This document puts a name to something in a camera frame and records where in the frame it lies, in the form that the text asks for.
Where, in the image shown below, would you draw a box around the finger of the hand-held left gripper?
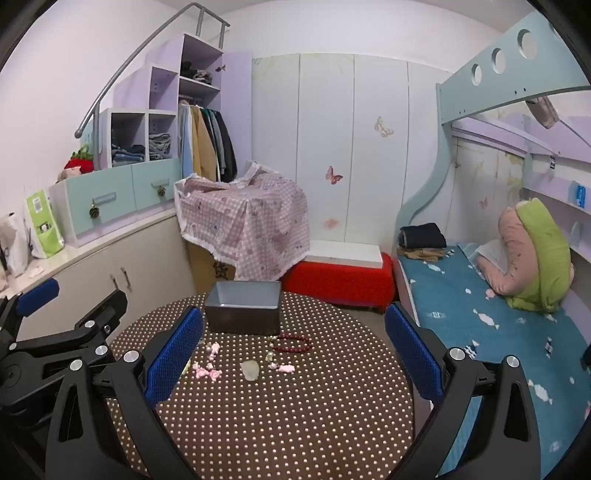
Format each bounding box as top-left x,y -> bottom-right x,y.
9,290 -> 129,370
0,278 -> 60,344

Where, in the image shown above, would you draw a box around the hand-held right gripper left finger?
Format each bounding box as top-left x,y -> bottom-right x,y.
45,305 -> 205,480

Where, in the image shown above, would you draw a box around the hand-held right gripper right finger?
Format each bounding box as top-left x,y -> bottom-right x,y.
384,302 -> 552,480

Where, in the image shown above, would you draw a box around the grey metal box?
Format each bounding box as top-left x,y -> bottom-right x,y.
204,280 -> 282,335

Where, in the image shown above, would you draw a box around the red bead bracelet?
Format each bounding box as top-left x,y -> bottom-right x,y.
265,333 -> 314,364

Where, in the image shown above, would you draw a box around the white plastic bag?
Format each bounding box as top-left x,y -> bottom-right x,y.
0,213 -> 29,278

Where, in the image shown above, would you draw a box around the beige cabinet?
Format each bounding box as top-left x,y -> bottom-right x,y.
9,208 -> 195,342

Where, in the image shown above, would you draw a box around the green and white bag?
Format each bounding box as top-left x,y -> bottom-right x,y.
24,187 -> 65,259

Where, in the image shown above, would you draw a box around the blue patterned bedsheet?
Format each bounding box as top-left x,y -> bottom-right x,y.
397,242 -> 591,480

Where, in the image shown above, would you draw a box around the brown cardboard box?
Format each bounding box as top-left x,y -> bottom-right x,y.
187,240 -> 236,294

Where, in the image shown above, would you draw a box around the tan folded clothes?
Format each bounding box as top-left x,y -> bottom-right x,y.
398,247 -> 446,263

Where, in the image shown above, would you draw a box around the red bench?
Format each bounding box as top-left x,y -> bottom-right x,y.
281,253 -> 394,315

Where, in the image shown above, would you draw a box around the dark folded clothes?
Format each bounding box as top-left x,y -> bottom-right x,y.
399,223 -> 448,250

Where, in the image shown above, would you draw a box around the white board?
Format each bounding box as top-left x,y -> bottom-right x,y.
307,240 -> 384,268

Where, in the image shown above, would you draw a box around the round brown polka-dot table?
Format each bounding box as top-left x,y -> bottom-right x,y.
104,291 -> 414,480

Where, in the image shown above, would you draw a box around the teal drawer unit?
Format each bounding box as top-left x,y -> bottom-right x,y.
50,158 -> 182,245

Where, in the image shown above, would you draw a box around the white pillow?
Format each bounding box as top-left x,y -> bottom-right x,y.
475,239 -> 504,266

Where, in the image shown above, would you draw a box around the red strawberry plush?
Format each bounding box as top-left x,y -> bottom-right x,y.
64,144 -> 95,174

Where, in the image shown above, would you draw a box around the pink checked cloth cover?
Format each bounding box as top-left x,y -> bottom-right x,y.
174,160 -> 309,281

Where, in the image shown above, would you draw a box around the folded blue jeans pile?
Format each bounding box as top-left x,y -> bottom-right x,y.
111,144 -> 146,166

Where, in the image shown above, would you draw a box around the pink and green plush pillow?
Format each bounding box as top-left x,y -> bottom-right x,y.
475,198 -> 575,313

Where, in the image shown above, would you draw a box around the folded grey clothes pile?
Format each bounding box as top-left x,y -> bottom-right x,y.
148,133 -> 172,161

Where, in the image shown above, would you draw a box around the row of hanging clothes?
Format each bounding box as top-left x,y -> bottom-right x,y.
178,102 -> 238,183

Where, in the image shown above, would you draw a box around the purple stair shelf unit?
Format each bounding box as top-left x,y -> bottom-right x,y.
92,32 -> 254,185

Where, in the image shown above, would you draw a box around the white wardrobe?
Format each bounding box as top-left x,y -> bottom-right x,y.
252,53 -> 455,259

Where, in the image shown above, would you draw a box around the dark clothes heap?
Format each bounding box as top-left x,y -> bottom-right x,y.
180,61 -> 214,85

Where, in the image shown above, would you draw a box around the grey metal handrail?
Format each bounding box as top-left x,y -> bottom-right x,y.
75,2 -> 230,139

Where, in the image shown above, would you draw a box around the grey hanging cloth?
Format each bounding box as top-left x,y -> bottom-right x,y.
529,95 -> 559,129

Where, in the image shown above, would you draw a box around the teal bunk bed frame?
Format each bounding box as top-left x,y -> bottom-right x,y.
392,9 -> 591,324

